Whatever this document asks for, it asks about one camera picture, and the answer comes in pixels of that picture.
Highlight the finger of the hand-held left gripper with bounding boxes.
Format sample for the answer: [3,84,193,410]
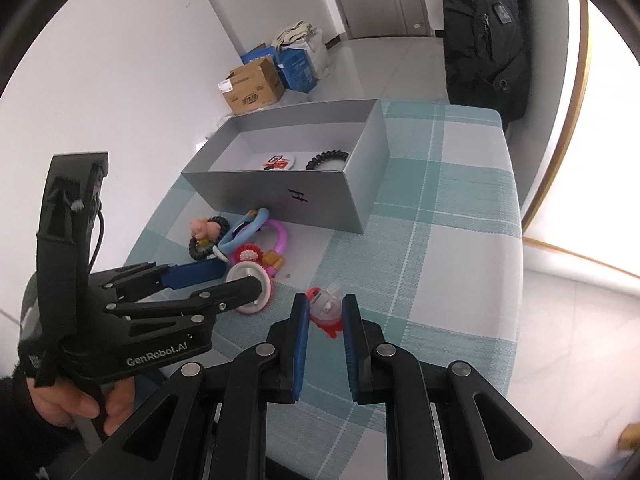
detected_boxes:
[89,259,226,306]
[102,276,266,333]

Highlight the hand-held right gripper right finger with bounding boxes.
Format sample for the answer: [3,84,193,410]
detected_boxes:
[341,294,586,480]

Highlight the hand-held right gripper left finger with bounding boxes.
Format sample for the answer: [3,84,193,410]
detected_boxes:
[70,292,308,480]

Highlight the red thin ring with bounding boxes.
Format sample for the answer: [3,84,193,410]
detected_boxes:
[224,260,275,316]

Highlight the clear red flower ring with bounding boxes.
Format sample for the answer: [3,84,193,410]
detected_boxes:
[306,282,346,341]

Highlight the pink plush toy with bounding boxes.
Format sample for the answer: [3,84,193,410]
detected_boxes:
[189,217,221,242]

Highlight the blue bracelet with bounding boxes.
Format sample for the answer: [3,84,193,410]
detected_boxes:
[214,207,271,263]

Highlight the purple bracelet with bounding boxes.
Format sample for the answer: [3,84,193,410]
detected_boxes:
[250,219,289,281]

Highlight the grey cardboard box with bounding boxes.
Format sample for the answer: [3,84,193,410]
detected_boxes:
[181,99,391,235]

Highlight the person's left hand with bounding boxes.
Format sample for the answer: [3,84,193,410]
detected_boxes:
[27,372,137,437]

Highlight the teal checkered tablecloth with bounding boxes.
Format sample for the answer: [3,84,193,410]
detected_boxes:
[125,100,526,480]

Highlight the brown cardboard carton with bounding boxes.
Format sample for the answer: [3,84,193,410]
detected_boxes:
[218,56,286,116]

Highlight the blue cardboard carton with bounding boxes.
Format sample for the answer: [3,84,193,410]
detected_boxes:
[276,47,320,93]
[241,44,278,66]

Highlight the white tote bag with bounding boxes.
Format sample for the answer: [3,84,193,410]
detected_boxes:
[272,20,331,81]

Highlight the gold framed mirror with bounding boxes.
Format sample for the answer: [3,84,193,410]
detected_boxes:
[517,0,640,281]

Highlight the large black bag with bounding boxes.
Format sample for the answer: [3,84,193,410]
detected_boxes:
[437,0,531,133]

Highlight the black cable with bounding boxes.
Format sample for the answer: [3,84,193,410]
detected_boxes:
[89,209,107,267]

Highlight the black spiral hair tie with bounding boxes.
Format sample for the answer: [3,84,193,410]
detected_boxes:
[306,150,348,171]

